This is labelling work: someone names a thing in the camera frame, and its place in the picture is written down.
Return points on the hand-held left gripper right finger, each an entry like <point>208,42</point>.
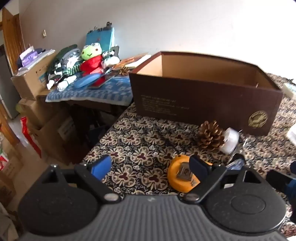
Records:
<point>197,168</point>

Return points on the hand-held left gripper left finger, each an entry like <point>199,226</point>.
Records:
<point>101,165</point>

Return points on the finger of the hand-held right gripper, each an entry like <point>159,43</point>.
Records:
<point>279,183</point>

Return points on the orange tape measure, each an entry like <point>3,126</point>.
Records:
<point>174,168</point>

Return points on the large brown pine cone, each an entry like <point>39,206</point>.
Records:
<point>209,136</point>

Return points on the small silver blue tool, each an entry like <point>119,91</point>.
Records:
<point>235,163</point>

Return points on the clear tape roll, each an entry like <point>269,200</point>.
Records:
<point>230,141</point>

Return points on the brown cardboard box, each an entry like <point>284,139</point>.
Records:
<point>196,102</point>

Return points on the cardboard box with white label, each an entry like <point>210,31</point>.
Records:
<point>53,136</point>

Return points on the dark wooden side table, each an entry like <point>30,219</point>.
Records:
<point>97,108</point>

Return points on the blue patterned cloth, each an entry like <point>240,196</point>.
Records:
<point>104,93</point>

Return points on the red plastic bag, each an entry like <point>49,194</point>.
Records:
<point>27,134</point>

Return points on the grey tablet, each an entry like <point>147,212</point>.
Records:
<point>106,80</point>

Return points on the blue glasses case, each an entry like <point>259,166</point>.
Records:
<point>86,80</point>

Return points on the small cardboard box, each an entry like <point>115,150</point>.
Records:
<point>30,111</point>

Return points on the printed cardboard box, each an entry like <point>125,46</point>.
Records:
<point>8,162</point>

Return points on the small brown pine cone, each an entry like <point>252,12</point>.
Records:
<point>124,71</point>

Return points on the green frog plush toy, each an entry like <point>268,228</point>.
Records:
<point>91,63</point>

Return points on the black and white plush toy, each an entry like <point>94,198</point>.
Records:
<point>111,60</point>

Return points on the orange cover book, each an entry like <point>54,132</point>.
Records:
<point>134,61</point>

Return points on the grey patterned cloth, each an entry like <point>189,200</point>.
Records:
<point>70,60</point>

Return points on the large cardboard box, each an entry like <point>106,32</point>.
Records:
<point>30,81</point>

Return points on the dark green cloth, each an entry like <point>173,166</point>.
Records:
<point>66,51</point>

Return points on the grey cabinet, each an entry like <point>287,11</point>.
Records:
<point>5,92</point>

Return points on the white papers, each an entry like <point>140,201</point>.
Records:
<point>44,55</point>

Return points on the teal bag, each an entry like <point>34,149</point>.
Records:
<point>101,38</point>

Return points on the purple tissue pack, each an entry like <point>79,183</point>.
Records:
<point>29,58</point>

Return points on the wooden door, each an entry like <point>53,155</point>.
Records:
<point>11,34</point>

